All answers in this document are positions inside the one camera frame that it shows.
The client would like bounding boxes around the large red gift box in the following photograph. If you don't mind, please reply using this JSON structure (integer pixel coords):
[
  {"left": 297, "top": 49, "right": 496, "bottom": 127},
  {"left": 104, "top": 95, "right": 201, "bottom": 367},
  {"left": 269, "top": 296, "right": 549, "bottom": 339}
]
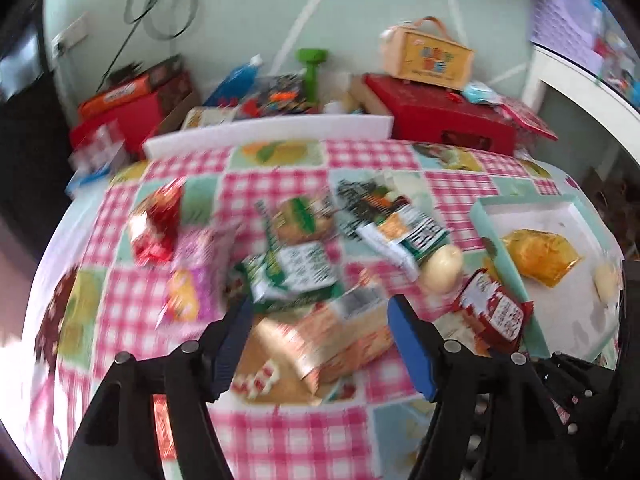
[{"left": 364, "top": 74, "right": 518, "bottom": 156}]

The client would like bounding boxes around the white wall socket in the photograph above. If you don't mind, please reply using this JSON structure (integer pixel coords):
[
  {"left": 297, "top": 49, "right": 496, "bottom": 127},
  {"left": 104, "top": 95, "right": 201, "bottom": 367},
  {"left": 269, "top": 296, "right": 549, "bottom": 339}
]
[{"left": 50, "top": 17, "right": 91, "bottom": 53}]

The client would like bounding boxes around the clear cookie packet green edge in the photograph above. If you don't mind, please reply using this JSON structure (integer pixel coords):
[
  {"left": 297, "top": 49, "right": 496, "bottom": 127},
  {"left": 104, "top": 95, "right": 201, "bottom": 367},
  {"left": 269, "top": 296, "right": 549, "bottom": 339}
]
[{"left": 255, "top": 195, "right": 341, "bottom": 256}]

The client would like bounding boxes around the yellow white snack box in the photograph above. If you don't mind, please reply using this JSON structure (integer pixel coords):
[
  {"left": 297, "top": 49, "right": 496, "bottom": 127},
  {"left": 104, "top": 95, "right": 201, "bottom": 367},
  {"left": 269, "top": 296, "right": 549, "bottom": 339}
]
[{"left": 181, "top": 106, "right": 238, "bottom": 131}]

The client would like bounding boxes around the clear plastic box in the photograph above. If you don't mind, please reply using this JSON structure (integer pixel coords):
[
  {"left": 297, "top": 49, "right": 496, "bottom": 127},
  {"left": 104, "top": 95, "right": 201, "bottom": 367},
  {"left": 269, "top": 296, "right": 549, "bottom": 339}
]
[{"left": 70, "top": 122, "right": 131, "bottom": 176}]

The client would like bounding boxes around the orange yellow snack packet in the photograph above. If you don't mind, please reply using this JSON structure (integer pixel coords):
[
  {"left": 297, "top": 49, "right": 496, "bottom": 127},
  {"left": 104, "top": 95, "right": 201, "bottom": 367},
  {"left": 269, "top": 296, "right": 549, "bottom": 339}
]
[{"left": 500, "top": 229, "right": 583, "bottom": 288}]

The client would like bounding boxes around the white foam board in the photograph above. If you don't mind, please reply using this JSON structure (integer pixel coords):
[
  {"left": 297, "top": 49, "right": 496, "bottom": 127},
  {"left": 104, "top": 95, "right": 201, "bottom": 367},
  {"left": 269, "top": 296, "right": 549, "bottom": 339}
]
[{"left": 142, "top": 114, "right": 396, "bottom": 161}]

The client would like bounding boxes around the green dumbbell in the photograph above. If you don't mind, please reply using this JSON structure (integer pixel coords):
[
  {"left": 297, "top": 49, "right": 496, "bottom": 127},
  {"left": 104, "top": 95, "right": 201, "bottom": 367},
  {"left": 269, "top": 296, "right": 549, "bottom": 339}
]
[{"left": 295, "top": 49, "right": 328, "bottom": 111}]

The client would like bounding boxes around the red patterned bag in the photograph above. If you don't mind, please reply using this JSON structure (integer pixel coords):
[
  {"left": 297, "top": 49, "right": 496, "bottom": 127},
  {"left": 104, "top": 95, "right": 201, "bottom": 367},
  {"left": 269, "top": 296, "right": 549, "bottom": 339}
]
[{"left": 495, "top": 100, "right": 558, "bottom": 143}]

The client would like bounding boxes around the orange flat box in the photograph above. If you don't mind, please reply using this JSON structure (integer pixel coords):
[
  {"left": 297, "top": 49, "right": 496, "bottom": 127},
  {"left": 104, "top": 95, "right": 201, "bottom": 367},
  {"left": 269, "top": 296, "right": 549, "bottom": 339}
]
[{"left": 77, "top": 72, "right": 153, "bottom": 121}]

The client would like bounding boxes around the small red snack packet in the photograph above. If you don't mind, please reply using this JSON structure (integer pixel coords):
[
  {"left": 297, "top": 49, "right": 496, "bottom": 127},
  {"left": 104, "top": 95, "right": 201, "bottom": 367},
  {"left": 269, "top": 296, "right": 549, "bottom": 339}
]
[{"left": 450, "top": 270, "right": 536, "bottom": 356}]

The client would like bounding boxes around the pink swiss roll packet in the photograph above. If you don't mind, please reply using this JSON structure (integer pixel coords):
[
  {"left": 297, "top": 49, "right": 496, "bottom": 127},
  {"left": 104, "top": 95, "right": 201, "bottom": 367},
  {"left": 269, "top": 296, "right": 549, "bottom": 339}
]
[{"left": 160, "top": 225, "right": 241, "bottom": 326}]

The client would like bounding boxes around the dark colourful snack bag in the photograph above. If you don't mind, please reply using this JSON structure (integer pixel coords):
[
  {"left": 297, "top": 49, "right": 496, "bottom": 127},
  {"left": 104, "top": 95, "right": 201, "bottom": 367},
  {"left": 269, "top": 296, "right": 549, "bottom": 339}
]
[{"left": 240, "top": 74, "right": 308, "bottom": 117}]

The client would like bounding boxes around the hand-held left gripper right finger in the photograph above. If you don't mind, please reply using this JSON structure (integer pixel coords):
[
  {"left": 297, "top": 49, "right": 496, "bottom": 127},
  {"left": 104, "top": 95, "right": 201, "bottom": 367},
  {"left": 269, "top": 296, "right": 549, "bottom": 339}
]
[{"left": 386, "top": 294, "right": 568, "bottom": 480}]

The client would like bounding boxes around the light blue packet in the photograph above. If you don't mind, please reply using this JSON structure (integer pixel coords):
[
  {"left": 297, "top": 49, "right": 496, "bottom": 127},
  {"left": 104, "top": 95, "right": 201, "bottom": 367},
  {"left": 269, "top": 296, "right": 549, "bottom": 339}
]
[{"left": 462, "top": 81, "right": 503, "bottom": 106}]

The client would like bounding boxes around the green white snack packet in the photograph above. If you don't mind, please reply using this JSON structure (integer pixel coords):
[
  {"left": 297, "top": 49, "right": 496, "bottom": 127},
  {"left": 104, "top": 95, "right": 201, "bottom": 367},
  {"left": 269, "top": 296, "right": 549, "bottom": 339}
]
[
  {"left": 240, "top": 242, "right": 346, "bottom": 316},
  {"left": 357, "top": 210, "right": 451, "bottom": 281}
]

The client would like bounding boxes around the white side table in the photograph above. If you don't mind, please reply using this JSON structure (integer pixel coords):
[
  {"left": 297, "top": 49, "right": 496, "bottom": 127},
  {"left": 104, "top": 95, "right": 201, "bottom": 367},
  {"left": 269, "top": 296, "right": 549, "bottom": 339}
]
[{"left": 520, "top": 42, "right": 640, "bottom": 181}]

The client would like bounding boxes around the black cabinet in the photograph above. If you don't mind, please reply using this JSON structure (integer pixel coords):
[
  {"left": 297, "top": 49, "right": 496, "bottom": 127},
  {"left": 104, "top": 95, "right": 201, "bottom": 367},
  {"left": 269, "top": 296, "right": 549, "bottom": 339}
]
[{"left": 0, "top": 0, "right": 76, "bottom": 261}]

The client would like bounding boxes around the plain red box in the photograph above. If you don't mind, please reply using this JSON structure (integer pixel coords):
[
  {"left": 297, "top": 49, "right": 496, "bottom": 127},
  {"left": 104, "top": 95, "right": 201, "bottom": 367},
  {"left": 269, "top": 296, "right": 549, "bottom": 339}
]
[{"left": 70, "top": 92, "right": 166, "bottom": 161}]

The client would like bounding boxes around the blue plastic bottle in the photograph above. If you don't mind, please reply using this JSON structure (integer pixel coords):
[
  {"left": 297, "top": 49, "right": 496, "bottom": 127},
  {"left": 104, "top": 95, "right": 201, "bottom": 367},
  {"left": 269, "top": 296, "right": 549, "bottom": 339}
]
[{"left": 205, "top": 55, "right": 263, "bottom": 108}]

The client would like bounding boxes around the large red snack packet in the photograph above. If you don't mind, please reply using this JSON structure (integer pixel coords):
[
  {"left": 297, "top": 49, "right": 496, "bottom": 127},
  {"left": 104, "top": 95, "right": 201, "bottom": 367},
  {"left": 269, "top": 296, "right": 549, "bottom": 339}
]
[{"left": 127, "top": 177, "right": 188, "bottom": 266}]

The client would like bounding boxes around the pink checked tablecloth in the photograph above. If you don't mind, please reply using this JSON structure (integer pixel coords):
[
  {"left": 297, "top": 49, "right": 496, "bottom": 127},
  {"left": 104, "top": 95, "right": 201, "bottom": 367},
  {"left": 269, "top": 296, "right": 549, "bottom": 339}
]
[{"left": 20, "top": 137, "right": 626, "bottom": 480}]

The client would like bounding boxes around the round cream bun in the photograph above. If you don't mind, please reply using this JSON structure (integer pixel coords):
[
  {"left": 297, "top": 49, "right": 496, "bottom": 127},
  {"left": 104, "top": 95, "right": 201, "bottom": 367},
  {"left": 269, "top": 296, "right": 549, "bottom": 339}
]
[{"left": 417, "top": 245, "right": 466, "bottom": 293}]

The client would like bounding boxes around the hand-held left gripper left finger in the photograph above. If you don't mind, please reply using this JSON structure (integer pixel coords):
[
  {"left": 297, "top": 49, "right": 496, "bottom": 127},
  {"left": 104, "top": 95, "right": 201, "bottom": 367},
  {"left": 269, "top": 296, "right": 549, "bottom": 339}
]
[{"left": 60, "top": 294, "right": 255, "bottom": 480}]

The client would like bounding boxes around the teal cardboard tray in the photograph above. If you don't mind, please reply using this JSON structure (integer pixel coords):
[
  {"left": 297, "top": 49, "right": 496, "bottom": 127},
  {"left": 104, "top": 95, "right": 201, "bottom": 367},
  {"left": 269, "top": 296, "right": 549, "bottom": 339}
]
[{"left": 467, "top": 195, "right": 626, "bottom": 361}]

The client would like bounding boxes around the brown cardboard box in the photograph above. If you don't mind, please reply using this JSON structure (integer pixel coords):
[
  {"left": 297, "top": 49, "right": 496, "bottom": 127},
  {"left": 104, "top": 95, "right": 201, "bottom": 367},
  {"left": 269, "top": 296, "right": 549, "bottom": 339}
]
[{"left": 160, "top": 90, "right": 201, "bottom": 133}]

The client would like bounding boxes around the purple plastic basket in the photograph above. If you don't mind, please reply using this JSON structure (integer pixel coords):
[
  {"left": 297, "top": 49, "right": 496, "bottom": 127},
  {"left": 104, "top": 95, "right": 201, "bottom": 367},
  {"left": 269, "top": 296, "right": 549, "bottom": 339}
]
[{"left": 527, "top": 0, "right": 606, "bottom": 76}]

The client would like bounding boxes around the gold orange snack packet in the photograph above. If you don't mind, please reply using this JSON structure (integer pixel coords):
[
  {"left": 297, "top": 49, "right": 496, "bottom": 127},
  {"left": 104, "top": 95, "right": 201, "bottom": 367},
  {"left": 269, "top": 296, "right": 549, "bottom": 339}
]
[{"left": 235, "top": 290, "right": 396, "bottom": 401}]

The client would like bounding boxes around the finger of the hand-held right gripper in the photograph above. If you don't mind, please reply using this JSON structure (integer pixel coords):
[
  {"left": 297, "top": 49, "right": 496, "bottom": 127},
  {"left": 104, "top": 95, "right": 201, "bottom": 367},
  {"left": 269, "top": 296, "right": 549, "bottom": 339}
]
[
  {"left": 537, "top": 352, "right": 621, "bottom": 441},
  {"left": 616, "top": 259, "right": 640, "bottom": 376}
]

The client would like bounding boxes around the yellow handbag shaped box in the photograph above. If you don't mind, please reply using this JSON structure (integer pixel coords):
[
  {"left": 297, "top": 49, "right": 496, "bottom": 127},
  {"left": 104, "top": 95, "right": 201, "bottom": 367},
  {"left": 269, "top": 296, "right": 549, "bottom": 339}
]
[{"left": 380, "top": 16, "right": 475, "bottom": 93}]

